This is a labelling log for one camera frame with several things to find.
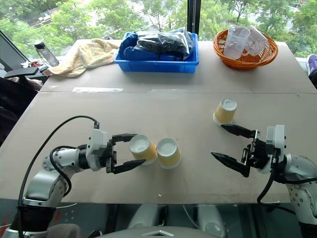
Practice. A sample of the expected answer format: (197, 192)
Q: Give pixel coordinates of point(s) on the clear plastic measuring cup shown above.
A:
(257, 41)
(235, 44)

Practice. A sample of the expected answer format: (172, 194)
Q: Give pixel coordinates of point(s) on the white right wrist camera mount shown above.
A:
(278, 136)

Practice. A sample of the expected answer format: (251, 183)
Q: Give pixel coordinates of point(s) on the orange woven basket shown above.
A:
(247, 63)

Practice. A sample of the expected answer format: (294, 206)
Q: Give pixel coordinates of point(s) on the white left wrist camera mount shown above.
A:
(96, 141)

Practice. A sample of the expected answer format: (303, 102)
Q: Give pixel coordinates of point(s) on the white robot leg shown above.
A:
(143, 218)
(213, 220)

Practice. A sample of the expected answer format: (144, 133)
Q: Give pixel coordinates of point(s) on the clear bag of black items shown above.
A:
(171, 43)

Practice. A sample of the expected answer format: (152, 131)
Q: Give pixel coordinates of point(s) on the brown rounded shape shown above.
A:
(65, 231)

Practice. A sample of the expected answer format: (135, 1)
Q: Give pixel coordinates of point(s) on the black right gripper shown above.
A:
(258, 150)

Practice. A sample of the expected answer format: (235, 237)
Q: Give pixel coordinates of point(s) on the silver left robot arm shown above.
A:
(62, 158)

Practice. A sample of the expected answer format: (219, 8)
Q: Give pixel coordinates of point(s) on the dark fabric bundle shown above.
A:
(15, 99)

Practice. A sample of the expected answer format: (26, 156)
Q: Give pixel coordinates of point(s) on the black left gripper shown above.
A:
(111, 156)

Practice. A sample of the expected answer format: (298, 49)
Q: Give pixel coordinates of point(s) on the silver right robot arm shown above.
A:
(299, 163)

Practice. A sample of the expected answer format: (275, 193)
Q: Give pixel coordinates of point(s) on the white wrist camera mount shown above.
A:
(96, 141)
(278, 136)

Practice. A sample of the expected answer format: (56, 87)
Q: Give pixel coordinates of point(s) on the blue plastic bin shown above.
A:
(158, 65)

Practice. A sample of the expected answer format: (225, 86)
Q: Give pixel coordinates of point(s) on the yellow paper cup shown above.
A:
(224, 114)
(144, 151)
(171, 158)

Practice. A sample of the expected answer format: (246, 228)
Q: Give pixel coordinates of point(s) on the black flat armrest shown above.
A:
(22, 72)

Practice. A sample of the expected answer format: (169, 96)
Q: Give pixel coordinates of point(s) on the clear water bottle black cap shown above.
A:
(48, 57)

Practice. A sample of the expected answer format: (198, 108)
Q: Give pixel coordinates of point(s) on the black window frame post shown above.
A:
(194, 17)

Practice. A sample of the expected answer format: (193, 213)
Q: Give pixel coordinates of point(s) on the grey robot torso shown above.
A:
(158, 231)

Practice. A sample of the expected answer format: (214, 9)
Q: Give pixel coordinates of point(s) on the pale yellow towel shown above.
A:
(91, 54)

